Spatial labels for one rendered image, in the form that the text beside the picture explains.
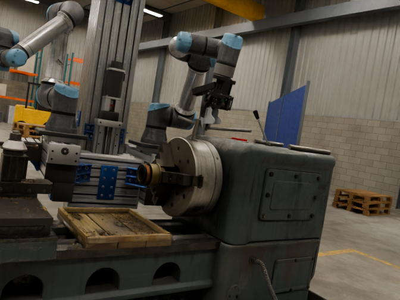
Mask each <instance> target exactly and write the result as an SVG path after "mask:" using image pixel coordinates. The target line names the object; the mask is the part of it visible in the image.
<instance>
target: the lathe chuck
mask: <svg viewBox="0 0 400 300"><path fill-rule="evenodd" d="M195 140H196V141H197V142H195V141H192V140H190V139H189V138H185V137H174V138H172V139H170V142H171V149H172V153H173V160H174V165H177V166H178V168H179V169H178V170H176V171H172V170H171V171H168V172H177V173H184V174H190V175H193V176H199V174H200V175H201V176H202V182H201V187H199V188H198V187H196V186H183V185H178V184H177V187H173V188H171V191H170V193H169V195H168V197H167V199H166V202H165V204H164V206H163V208H162V210H163V211H164V212H165V213H166V214H167V215H169V216H171V217H194V216H197V215H200V214H201V213H202V212H203V211H204V210H205V209H206V207H207V206H208V204H209V203H210V200H211V198H212V196H213V193H214V188H215V178H216V172H215V162H214V158H213V155H212V153H211V151H210V149H209V147H208V146H207V145H206V144H205V143H204V142H203V141H201V140H197V139H195ZM195 207H199V210H197V211H195V212H192V211H191V210H192V209H193V208H195Z"/></svg>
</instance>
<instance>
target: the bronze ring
mask: <svg viewBox="0 0 400 300"><path fill-rule="evenodd" d="M162 171H165V170H164V168H162V167H160V165H159V164H158V163H153V164H141V165H140V166H139V167H138V168H137V173H136V178H137V182H138V183H139V184H142V185H146V186H152V187H154V188H155V187H157V186H158V185H159V184H160V183H163V182H161V176H162Z"/></svg>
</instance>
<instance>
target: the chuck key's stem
mask: <svg viewBox="0 0 400 300"><path fill-rule="evenodd" d="M200 123H201V120H200V119H198V118H197V119H196V121H195V125H194V128H193V132H192V134H193V135H192V139H191V140H193V141H195V138H196V135H198V131H199V126H198V124H200Z"/></svg>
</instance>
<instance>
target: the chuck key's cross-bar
mask: <svg viewBox="0 0 400 300"><path fill-rule="evenodd" d="M178 118H179V119H181V120H184V121H187V122H188V123H191V124H194V125H195V121H192V120H190V119H187V118H184V117H182V116H180V115H179V116H178ZM205 129H207V130H223V131H232V132H249V133H251V132H252V130H251V129H237V128H227V127H208V126H205Z"/></svg>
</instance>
